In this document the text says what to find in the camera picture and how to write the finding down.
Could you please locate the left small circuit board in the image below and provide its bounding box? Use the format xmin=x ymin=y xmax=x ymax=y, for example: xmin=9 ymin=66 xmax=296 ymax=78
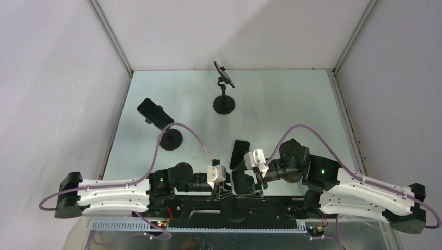
xmin=149 ymin=220 xmax=168 ymax=230

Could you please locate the teal blue phone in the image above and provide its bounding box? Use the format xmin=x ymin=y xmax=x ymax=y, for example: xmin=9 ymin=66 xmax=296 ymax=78
xmin=229 ymin=140 xmax=250 ymax=170

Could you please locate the small circuit board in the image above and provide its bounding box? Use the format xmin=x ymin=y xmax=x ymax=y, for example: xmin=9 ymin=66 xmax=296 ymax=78
xmin=307 ymin=226 xmax=327 ymax=240
xmin=149 ymin=220 xmax=168 ymax=230

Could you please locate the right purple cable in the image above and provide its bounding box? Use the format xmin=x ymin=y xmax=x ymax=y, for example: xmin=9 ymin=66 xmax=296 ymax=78
xmin=264 ymin=124 xmax=442 ymax=250

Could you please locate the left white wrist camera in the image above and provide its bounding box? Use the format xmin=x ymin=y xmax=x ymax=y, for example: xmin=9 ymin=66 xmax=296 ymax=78
xmin=207 ymin=159 xmax=226 ymax=190

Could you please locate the black front mounting rail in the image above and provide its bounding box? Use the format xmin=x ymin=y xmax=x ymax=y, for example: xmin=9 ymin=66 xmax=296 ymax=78
xmin=142 ymin=195 xmax=336 ymax=230

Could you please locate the right small circuit board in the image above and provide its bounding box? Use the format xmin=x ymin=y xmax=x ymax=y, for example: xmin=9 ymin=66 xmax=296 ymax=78
xmin=307 ymin=226 xmax=327 ymax=240

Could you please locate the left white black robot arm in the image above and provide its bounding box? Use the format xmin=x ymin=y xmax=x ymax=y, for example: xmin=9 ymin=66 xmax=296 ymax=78
xmin=54 ymin=162 xmax=227 ymax=219

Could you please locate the brown base phone stand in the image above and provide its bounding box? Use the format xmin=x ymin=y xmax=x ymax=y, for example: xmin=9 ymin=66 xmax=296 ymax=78
xmin=284 ymin=174 xmax=302 ymax=183

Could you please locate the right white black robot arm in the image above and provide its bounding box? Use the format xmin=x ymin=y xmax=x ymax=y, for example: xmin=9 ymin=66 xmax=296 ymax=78
xmin=230 ymin=139 xmax=426 ymax=234

